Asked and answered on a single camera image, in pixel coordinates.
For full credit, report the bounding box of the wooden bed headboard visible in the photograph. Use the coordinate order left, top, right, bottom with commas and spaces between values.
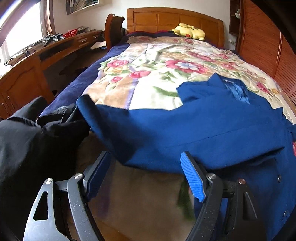
126, 7, 225, 48

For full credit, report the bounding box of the wooden chair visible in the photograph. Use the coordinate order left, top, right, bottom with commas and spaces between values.
104, 14, 125, 52

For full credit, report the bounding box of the red basket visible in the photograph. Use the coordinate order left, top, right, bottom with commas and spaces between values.
63, 29, 78, 38

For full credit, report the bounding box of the black folded clothes pile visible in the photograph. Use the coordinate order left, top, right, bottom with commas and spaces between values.
1, 96, 90, 240

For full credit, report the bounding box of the yellow Pikachu plush toy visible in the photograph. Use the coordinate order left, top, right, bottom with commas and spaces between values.
168, 23, 206, 41

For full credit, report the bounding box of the black gadget on desk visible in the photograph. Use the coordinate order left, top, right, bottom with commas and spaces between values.
43, 34, 65, 47

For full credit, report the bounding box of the wooden slatted wardrobe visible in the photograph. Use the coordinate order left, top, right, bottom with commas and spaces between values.
229, 1, 295, 101

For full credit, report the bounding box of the floral bed blanket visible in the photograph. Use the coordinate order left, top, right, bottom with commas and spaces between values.
82, 36, 295, 240

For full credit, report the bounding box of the navy blue suit jacket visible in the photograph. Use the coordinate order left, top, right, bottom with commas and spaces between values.
77, 74, 295, 240

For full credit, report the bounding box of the wooden desk cabinet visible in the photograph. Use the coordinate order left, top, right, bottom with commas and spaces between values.
1, 30, 102, 119

